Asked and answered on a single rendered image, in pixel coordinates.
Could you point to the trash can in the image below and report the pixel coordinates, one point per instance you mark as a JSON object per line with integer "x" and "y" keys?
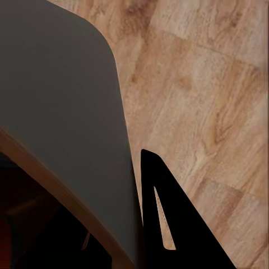
{"x": 62, "y": 122}

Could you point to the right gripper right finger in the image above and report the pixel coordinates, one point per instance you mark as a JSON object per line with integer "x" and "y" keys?
{"x": 196, "y": 246}

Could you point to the can of soda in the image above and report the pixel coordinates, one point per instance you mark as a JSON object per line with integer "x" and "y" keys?
{"x": 6, "y": 161}
{"x": 11, "y": 245}

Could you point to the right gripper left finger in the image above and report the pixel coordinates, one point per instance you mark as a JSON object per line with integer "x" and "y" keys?
{"x": 59, "y": 246}

